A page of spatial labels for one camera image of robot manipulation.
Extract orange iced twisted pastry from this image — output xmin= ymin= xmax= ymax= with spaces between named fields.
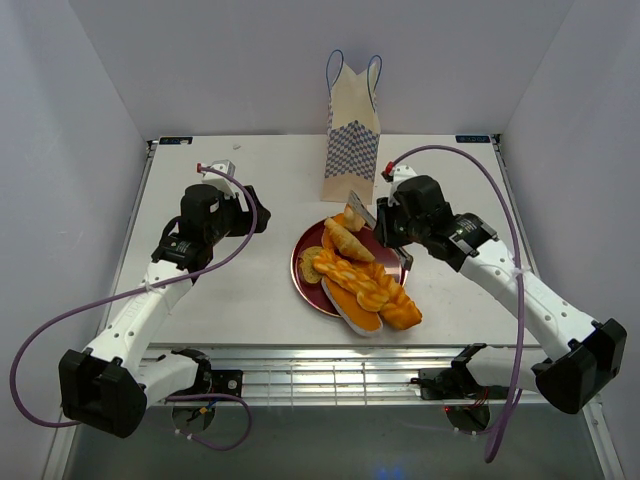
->
xmin=312 ymin=249 xmax=389 ymax=312

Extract golden braided loaf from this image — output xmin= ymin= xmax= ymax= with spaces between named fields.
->
xmin=356 ymin=262 xmax=422 ymax=330

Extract orange flat white-edged bread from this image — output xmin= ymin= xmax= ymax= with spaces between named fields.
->
xmin=321 ymin=277 xmax=383 ymax=337

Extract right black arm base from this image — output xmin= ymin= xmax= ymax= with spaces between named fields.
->
xmin=410 ymin=367 xmax=508 ymax=401

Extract right blue corner label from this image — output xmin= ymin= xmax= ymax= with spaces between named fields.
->
xmin=455 ymin=135 xmax=491 ymax=144

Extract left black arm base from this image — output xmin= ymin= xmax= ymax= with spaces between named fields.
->
xmin=171 ymin=348 xmax=243 ymax=397

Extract beige ridged long bread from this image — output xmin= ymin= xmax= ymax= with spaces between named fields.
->
xmin=343 ymin=204 xmax=366 ymax=232

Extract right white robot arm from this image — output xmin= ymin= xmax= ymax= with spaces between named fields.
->
xmin=374 ymin=170 xmax=627 ymax=414

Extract blue corner label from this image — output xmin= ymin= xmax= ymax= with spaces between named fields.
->
xmin=159 ymin=136 xmax=193 ymax=145
xmin=455 ymin=135 xmax=491 ymax=144

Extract orange oval bun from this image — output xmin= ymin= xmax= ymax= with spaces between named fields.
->
xmin=321 ymin=213 xmax=350 ymax=251

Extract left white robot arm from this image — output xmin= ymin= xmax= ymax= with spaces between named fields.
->
xmin=58 ymin=184 xmax=270 ymax=438

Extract metal serving tongs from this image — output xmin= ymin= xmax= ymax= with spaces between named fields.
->
xmin=347 ymin=190 xmax=414 ymax=271

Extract dark red round plate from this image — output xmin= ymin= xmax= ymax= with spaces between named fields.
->
xmin=290 ymin=217 xmax=409 ymax=317

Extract left blue corner label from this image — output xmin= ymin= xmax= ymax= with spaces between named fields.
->
xmin=159 ymin=136 xmax=193 ymax=145

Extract pale triangular bread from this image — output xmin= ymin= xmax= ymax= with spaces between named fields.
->
xmin=337 ymin=232 xmax=375 ymax=263

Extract blue checkered paper bag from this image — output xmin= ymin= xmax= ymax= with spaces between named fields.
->
xmin=321 ymin=49 xmax=382 ymax=205

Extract brown sliced bread piece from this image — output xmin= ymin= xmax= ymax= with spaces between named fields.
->
xmin=298 ymin=246 xmax=323 ymax=285

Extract aluminium rail frame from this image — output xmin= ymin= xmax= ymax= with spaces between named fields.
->
xmin=143 ymin=136 xmax=544 ymax=405

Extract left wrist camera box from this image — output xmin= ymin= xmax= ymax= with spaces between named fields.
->
xmin=197 ymin=160 xmax=236 ymax=196

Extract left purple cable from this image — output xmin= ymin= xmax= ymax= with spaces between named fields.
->
xmin=9 ymin=167 xmax=259 ymax=452

